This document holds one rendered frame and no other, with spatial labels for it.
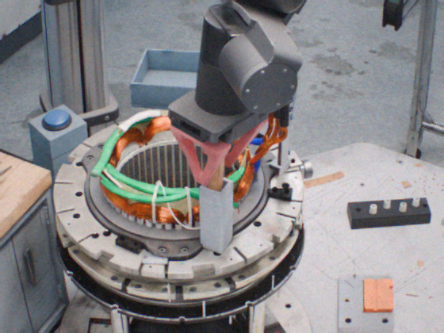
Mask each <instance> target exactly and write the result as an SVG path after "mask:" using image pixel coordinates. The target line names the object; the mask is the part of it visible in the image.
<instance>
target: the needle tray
mask: <svg viewBox="0 0 444 333"><path fill-rule="evenodd" d="M199 54H200V51H190V50H188V51H181V50H171V49H161V48H157V49H152V48H145V50H144V53H143V55H142V56H141V59H140V61H139V64H138V66H137V68H136V70H135V73H134V75H133V76H132V80H131V82H130V94H131V105H132V107H137V108H146V109H147V108H154V109H169V105H170V104H171V103H172V102H174V101H176V100H177V99H179V98H180V97H182V96H183V95H185V94H187V93H189V92H191V91H193V90H195V89H196V84H197V69H198V60H199ZM296 95H297V90H296V93H295V94H294V95H293V97H292V99H293V105H292V107H293V108H292V111H293V109H294V104H295V100H296ZM290 120H291V121H292V120H293V113H291V114H290Z"/></svg>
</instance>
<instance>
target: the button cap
mask: <svg viewBox="0 0 444 333"><path fill-rule="evenodd" d="M68 122H69V115H68V113H67V112H66V111H63V110H61V109H55V110H52V111H51V112H49V113H47V114H46V115H45V117H44V123H45V124H46V125H47V126H48V127H50V128H59V127H63V126H64V125H65V124H67V123H68Z"/></svg>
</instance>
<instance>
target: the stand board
mask: <svg viewBox="0 0 444 333"><path fill-rule="evenodd" d="M0 161H2V165H1V166H0V172H1V171H2V170H4V169H5V168H8V167H9V166H12V168H11V169H9V170H8V171H7V172H6V173H5V174H4V175H3V176H1V177H0V194H1V195H0V239H1V238H2V237H3V236H4V235H5V234H6V233H7V232H8V230H9V229H10V228H11V227H12V226H13V224H15V223H16V222H17V220H19V219H20V217H22V216H23V215H24V213H25V212H26V211H27V210H28V209H29V208H30V207H31V205H32V204H33V203H34V202H36V201H37V200H38V198H39V197H40V196H41V195H42V193H44V192H45V191H46V190H47V188H48V187H49V186H50V185H51V184H52V178H51V171H50V170H47V169H44V168H41V167H39V166H36V165H33V164H31V163H28V162H26V161H24V160H21V159H18V158H14V157H12V156H9V155H7V154H5V153H2V152H0Z"/></svg>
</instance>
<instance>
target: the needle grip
mask: <svg viewBox="0 0 444 333"><path fill-rule="evenodd" d="M223 175H224V159H223V161H222V163H221V164H220V165H219V167H218V168H217V170H216V172H215V174H214V175H213V176H212V178H211V179H210V181H209V183H208V184H207V186H206V188H207V189H211V190H214V191H216V192H219V193H220V191H221V190H222V185H223Z"/></svg>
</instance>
